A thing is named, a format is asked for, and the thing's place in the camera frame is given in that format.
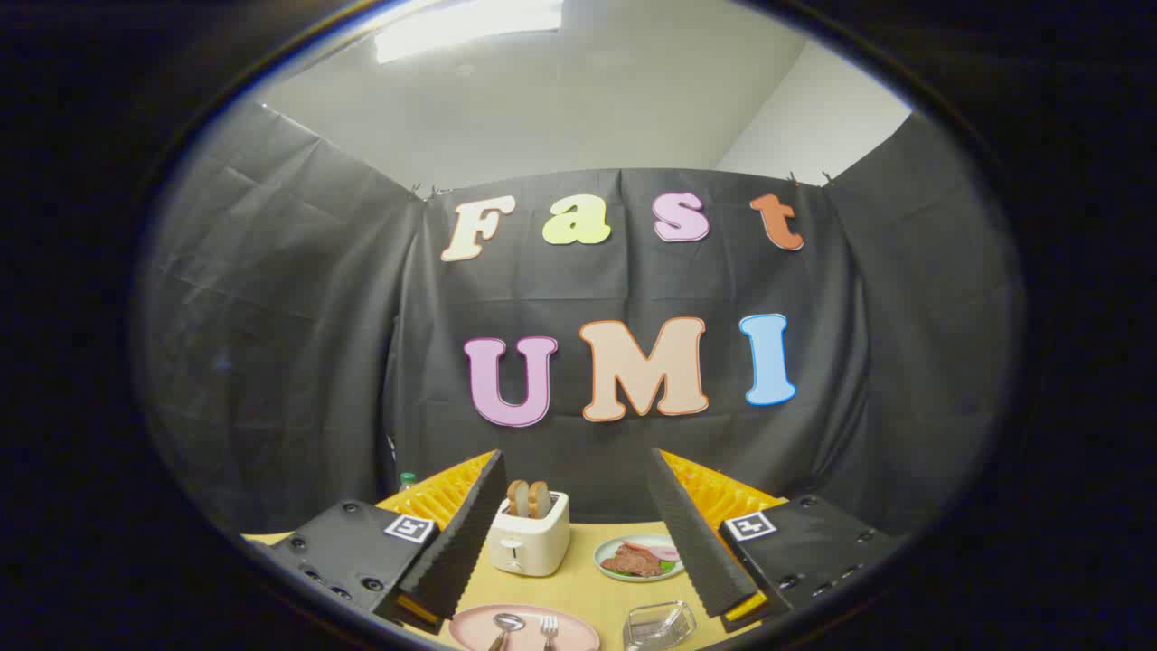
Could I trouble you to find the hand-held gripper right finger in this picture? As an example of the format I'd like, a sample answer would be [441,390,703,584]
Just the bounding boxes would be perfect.
[645,448,907,634]

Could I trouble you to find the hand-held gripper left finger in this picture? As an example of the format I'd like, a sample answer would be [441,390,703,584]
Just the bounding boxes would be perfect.
[242,449,509,636]

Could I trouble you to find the brown meat slice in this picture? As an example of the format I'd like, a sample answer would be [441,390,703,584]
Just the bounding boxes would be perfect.
[601,542,663,578]

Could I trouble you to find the white toaster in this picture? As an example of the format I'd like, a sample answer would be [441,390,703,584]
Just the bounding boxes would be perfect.
[488,491,572,578]

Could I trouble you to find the pale green plate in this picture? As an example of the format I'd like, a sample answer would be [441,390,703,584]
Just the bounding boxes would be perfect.
[593,533,685,582]

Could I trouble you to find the pink plate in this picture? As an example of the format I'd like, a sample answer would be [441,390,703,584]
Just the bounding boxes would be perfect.
[448,604,601,651]

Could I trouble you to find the metal wire basket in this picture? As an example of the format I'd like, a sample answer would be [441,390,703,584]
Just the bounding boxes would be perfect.
[624,600,698,650]

